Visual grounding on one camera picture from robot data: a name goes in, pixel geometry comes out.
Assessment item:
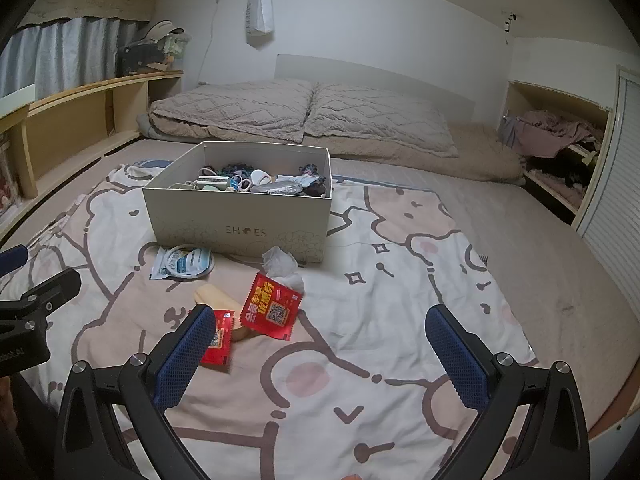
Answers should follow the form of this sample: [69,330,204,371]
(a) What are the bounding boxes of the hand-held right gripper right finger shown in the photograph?
[424,304,591,480]

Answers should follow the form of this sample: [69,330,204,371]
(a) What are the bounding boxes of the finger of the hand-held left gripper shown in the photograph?
[0,269,82,320]
[0,245,27,275]

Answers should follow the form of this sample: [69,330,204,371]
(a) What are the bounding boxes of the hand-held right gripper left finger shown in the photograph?
[52,304,236,480]

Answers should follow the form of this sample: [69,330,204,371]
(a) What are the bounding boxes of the small red packet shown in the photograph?
[200,309,236,372]

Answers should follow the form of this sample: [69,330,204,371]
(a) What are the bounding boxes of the oval wooden block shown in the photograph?
[194,282,251,343]

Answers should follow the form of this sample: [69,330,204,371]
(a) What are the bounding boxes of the blue white foil packet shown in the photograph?
[150,246,215,281]

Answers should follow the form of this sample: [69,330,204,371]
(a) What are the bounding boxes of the large red packet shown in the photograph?
[240,270,303,342]

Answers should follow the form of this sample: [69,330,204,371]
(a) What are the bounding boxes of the white tissue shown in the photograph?
[262,246,305,291]

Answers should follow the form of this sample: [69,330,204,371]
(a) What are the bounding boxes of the beige cardboard shoe box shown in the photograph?
[142,141,333,265]

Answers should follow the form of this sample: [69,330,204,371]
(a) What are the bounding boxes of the printed cartoon blanket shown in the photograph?
[0,160,538,480]

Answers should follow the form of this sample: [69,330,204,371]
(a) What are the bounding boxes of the wooden bedside shelf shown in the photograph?
[0,70,185,226]

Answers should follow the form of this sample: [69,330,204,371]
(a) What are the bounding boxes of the grey folded cloth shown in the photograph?
[136,112,168,140]

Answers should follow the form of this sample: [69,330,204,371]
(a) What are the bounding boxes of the grey oval pouch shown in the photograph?
[248,180,303,195]

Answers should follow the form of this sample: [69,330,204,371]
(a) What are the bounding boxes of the beige fleece blanket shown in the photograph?
[320,120,526,186]

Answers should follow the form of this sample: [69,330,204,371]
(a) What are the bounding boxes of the grey curtain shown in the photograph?
[0,17,151,101]

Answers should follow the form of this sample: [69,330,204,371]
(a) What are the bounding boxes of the pile of dark clothes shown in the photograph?
[527,152,601,196]

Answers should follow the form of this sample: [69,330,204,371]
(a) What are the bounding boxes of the dark bag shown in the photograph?
[117,40,168,77]

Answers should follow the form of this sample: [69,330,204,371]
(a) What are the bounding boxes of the white slatted shutter door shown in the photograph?
[575,67,640,281]

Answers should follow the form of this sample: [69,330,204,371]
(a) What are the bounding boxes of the pile of pink clothes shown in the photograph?
[500,109,608,158]

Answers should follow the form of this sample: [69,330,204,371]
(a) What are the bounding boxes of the beige quilted pillow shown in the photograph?
[302,84,460,158]
[150,80,318,143]

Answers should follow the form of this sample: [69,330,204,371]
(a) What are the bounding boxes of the white cap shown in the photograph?
[132,21,187,43]

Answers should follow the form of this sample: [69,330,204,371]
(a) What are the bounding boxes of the open wardrobe with clothes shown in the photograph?
[500,80,615,223]

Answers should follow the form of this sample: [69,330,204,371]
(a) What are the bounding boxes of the white hanging bag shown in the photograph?
[246,0,276,36]

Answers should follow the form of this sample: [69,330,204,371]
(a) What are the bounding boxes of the white hanging cable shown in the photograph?
[197,0,228,86]

